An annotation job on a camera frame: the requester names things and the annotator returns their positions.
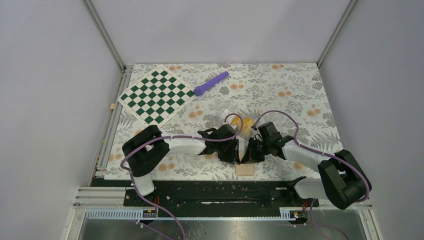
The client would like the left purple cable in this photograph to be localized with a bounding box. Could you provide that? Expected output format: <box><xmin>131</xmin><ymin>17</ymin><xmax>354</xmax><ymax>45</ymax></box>
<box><xmin>119</xmin><ymin>113</ymin><xmax>245</xmax><ymax>240</ymax></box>

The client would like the purple cylindrical handle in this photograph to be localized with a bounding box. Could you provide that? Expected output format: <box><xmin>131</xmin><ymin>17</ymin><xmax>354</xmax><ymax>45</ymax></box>
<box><xmin>193</xmin><ymin>71</ymin><xmax>229</xmax><ymax>96</ymax></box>

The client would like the purple cable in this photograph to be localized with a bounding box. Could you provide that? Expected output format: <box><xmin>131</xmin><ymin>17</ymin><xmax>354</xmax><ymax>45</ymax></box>
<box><xmin>119</xmin><ymin>113</ymin><xmax>245</xmax><ymax>240</ymax></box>
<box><xmin>253</xmin><ymin>110</ymin><xmax>372</xmax><ymax>240</ymax></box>

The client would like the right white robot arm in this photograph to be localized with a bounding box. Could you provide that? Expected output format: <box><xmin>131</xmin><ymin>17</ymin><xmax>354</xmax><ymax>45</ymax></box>
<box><xmin>238</xmin><ymin>122</ymin><xmax>372</xmax><ymax>210</ymax></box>

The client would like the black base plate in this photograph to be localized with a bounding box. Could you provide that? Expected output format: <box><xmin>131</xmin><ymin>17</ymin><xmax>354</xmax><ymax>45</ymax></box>
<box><xmin>146</xmin><ymin>180</ymin><xmax>319</xmax><ymax>214</ymax></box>

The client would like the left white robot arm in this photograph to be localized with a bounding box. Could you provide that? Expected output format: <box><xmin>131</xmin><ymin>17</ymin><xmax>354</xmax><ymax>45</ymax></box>
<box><xmin>121</xmin><ymin>124</ymin><xmax>239</xmax><ymax>206</ymax></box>

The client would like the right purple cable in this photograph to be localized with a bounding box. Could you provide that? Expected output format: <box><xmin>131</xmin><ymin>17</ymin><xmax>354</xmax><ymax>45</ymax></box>
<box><xmin>253</xmin><ymin>110</ymin><xmax>372</xmax><ymax>240</ymax></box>

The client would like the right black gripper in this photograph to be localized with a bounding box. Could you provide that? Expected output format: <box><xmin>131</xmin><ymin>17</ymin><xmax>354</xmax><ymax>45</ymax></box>
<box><xmin>241</xmin><ymin>137</ymin><xmax>271</xmax><ymax>165</ymax></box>

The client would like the white slotted cable duct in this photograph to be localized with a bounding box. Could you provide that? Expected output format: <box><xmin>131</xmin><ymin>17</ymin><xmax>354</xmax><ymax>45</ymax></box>
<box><xmin>85</xmin><ymin>207</ymin><xmax>307</xmax><ymax>221</ymax></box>

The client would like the green white chessboard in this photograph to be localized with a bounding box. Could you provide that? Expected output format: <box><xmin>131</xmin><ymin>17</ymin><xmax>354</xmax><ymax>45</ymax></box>
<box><xmin>118</xmin><ymin>65</ymin><xmax>195</xmax><ymax>127</ymax></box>

